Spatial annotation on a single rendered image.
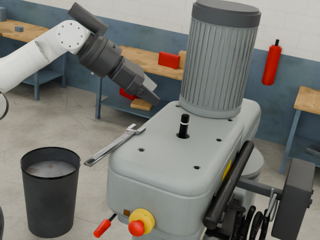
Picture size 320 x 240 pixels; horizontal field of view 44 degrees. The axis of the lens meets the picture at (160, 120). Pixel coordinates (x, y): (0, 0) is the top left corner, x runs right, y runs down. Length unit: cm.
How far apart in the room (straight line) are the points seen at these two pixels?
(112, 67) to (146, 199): 32
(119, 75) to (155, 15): 471
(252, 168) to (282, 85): 374
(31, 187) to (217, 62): 237
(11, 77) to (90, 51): 19
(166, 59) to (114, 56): 410
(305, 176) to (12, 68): 94
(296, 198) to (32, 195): 239
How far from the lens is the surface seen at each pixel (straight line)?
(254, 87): 542
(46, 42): 102
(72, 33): 93
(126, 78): 97
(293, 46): 525
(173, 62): 502
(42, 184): 321
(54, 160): 360
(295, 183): 132
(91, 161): 91
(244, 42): 117
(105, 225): 103
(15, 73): 97
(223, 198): 101
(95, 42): 95
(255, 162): 173
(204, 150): 103
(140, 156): 96
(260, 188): 143
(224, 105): 121
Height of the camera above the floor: 237
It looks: 25 degrees down
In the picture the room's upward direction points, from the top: 7 degrees clockwise
